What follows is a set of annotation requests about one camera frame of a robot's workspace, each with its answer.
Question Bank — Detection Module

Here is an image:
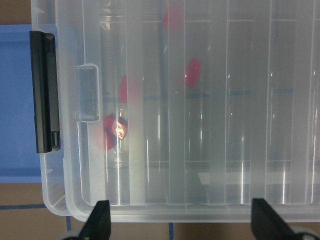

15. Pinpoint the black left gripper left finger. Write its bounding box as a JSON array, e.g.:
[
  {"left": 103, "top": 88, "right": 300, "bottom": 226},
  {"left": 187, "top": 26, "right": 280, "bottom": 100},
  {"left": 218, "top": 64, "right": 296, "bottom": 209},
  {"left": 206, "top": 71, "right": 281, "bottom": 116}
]
[{"left": 77, "top": 200, "right": 111, "bottom": 240}]

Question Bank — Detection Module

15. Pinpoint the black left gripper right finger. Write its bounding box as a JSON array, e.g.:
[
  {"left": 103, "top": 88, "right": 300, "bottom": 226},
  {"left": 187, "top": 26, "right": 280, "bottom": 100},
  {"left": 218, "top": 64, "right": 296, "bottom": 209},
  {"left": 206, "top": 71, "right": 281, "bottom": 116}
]
[{"left": 250, "top": 198, "right": 303, "bottom": 240}]

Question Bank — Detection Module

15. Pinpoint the red block from tray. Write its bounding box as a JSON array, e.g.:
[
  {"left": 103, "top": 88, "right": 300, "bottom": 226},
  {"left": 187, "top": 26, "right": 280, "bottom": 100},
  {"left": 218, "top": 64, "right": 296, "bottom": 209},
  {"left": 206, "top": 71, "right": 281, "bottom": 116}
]
[{"left": 103, "top": 114, "right": 128, "bottom": 151}]

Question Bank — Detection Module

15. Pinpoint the clear plastic box lid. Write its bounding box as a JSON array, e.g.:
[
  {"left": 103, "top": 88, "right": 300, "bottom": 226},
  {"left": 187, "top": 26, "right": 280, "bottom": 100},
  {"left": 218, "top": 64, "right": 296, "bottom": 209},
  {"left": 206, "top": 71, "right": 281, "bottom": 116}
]
[{"left": 53, "top": 0, "right": 320, "bottom": 224}]

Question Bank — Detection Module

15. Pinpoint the red block in box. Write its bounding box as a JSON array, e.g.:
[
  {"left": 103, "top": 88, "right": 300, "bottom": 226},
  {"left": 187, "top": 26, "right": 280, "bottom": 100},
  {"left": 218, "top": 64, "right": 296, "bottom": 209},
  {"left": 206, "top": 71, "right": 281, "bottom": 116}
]
[
  {"left": 162, "top": 7, "right": 184, "bottom": 32},
  {"left": 119, "top": 75, "right": 139, "bottom": 104},
  {"left": 185, "top": 58, "right": 202, "bottom": 88}
]

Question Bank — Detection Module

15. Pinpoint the clear plastic storage box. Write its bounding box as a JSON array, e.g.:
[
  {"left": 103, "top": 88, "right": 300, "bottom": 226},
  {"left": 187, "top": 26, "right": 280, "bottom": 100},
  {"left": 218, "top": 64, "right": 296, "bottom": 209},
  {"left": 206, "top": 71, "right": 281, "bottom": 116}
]
[{"left": 30, "top": 0, "right": 320, "bottom": 217}]

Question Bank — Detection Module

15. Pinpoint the black box latch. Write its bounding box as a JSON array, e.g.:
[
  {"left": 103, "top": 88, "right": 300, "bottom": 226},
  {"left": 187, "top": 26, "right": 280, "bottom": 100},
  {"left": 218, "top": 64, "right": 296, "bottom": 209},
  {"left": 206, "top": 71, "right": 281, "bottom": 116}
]
[{"left": 29, "top": 30, "right": 61, "bottom": 154}]

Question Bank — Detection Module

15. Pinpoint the blue plastic tray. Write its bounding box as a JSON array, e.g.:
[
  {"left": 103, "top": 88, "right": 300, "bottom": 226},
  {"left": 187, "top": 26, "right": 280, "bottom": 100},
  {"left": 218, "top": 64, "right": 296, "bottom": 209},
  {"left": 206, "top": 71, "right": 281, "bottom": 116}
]
[{"left": 0, "top": 25, "right": 64, "bottom": 186}]

